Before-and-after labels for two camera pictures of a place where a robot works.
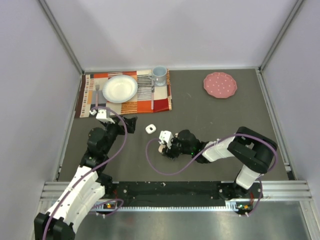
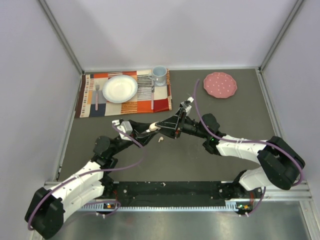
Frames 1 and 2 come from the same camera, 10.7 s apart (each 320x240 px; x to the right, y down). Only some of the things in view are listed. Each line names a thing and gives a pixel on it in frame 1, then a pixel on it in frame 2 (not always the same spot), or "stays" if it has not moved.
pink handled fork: [97, 86] stays
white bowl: [120, 88] stays
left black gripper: [130, 124] to [142, 138]
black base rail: [176, 193] stays
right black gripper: [170, 153] to [168, 127]
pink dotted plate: [220, 84] stays
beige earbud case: [160, 149] to [153, 127]
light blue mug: [159, 75] stays
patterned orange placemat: [150, 98] stays
